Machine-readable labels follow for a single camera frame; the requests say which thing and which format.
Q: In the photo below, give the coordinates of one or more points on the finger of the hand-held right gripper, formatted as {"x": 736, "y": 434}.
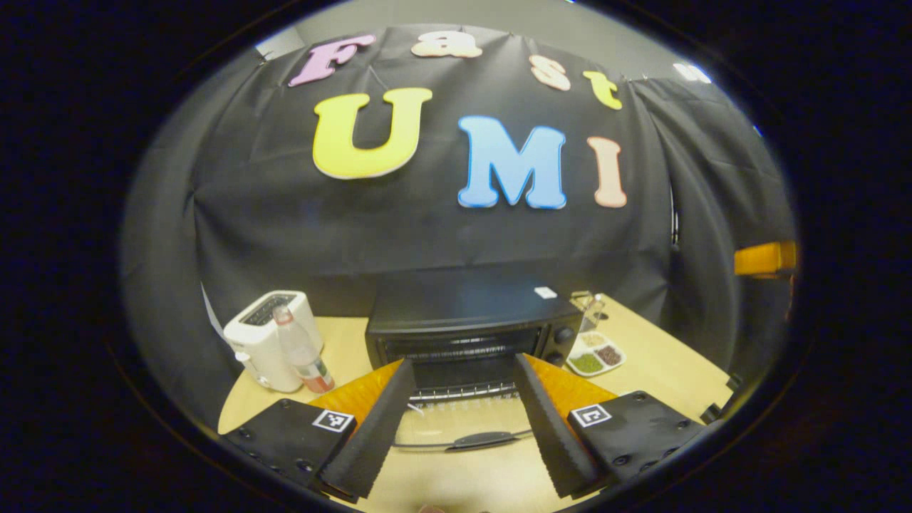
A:
{"x": 766, "y": 258}

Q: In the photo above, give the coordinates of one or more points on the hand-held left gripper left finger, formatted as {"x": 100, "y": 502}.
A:
{"x": 374, "y": 434}

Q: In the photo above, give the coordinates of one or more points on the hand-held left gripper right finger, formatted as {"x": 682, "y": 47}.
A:
{"x": 552, "y": 434}

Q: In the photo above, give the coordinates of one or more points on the black electric oven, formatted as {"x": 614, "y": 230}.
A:
{"x": 463, "y": 299}

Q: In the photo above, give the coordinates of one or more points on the white divided dish with beans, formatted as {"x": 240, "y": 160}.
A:
{"x": 597, "y": 355}

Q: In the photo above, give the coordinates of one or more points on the clear plastic bottle red label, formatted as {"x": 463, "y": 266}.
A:
{"x": 303, "y": 353}

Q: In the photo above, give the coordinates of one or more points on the clear glass jar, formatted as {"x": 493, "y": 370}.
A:
{"x": 588, "y": 306}

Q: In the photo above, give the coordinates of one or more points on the white toaster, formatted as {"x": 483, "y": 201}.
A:
{"x": 260, "y": 342}

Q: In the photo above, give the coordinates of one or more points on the ceiling light panel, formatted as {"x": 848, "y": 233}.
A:
{"x": 692, "y": 73}

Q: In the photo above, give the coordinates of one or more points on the black backdrop cloth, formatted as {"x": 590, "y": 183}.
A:
{"x": 285, "y": 228}

